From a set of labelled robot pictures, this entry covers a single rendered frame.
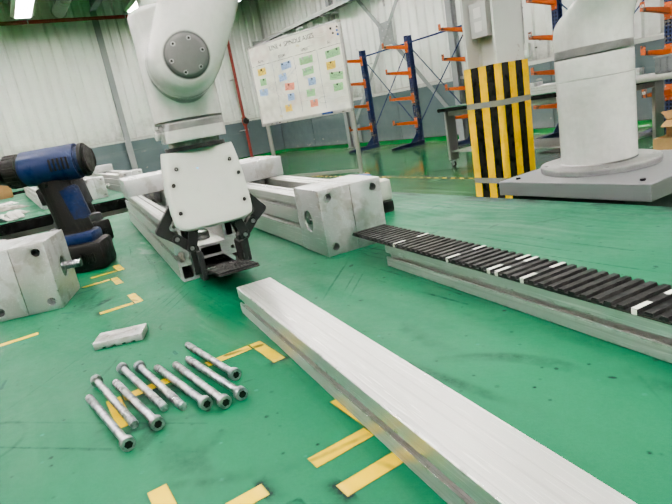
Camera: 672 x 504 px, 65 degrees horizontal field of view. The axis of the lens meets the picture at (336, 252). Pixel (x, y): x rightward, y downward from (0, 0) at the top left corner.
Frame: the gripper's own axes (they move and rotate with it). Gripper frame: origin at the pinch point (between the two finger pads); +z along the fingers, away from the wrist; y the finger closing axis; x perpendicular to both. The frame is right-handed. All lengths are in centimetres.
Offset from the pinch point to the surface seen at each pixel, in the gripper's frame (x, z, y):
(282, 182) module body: 30.4, -4.7, 21.2
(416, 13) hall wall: 886, -179, 677
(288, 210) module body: 9.6, -2.6, 14.0
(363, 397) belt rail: -42.7, 0.6, -2.0
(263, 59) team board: 597, -95, 227
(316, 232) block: -0.4, -0.3, 14.0
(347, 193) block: -3.3, -5.1, 18.5
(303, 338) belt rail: -32.8, 0.0, -1.8
